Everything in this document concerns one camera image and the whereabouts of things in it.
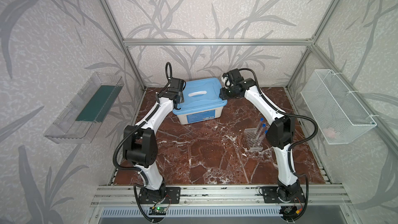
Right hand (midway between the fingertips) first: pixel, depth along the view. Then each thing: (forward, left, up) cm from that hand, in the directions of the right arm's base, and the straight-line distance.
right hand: (223, 90), depth 93 cm
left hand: (-2, +27, +1) cm, 27 cm away
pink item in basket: (-30, -49, +2) cm, 57 cm away
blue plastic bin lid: (-2, +13, -2) cm, 14 cm away
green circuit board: (-59, +33, -20) cm, 70 cm away
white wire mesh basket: (-29, -46, +15) cm, 57 cm away
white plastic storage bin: (-12, +14, -11) cm, 21 cm away
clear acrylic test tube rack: (-24, -17, -17) cm, 34 cm away
